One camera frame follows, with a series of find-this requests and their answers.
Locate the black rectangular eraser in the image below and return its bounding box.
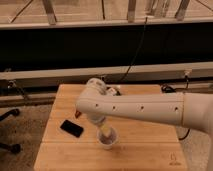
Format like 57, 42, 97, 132
60, 120, 84, 138

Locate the black office chair base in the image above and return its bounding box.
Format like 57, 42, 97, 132
0, 108, 22, 155

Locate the black hanging cable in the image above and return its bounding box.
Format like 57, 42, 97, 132
119, 16, 149, 83

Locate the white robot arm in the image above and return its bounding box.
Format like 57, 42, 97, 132
76, 78, 213, 171

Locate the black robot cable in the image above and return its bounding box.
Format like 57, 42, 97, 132
178, 128, 191, 141

